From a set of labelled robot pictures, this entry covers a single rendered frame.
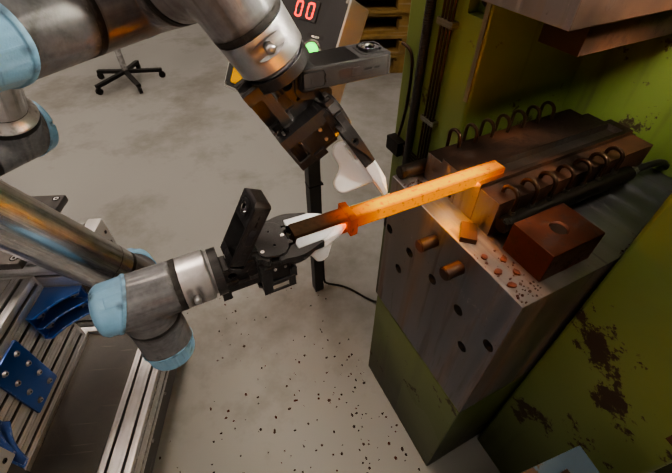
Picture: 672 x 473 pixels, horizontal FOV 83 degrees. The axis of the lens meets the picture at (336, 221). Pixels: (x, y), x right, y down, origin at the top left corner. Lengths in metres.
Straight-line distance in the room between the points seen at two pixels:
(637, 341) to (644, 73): 0.56
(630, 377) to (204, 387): 1.30
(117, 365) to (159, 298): 0.98
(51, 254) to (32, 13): 0.34
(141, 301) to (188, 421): 1.06
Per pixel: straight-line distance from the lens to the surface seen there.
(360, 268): 1.84
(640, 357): 0.87
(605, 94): 1.14
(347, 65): 0.44
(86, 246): 0.64
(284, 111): 0.44
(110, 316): 0.57
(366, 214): 0.61
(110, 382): 1.50
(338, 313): 1.69
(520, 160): 0.85
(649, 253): 0.77
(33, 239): 0.61
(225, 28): 0.38
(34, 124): 1.02
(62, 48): 0.40
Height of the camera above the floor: 1.42
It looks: 44 degrees down
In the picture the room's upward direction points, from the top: straight up
